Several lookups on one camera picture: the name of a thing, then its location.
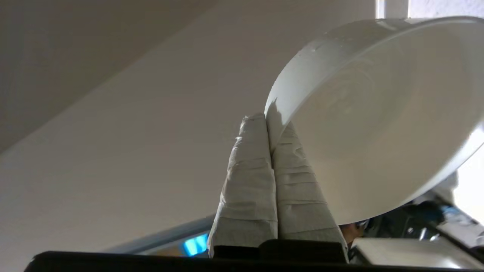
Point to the blue lit display screen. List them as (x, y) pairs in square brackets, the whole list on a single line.
[(196, 244)]

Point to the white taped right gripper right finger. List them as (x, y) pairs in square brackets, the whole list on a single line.
[(302, 204)]

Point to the white shallow bowl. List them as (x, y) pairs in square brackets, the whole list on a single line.
[(378, 124)]

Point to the light gray flat box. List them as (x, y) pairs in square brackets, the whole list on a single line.
[(412, 253)]

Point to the black equipment pile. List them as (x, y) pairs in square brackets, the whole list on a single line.
[(408, 219)]

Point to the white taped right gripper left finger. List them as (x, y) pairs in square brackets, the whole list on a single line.
[(249, 189)]

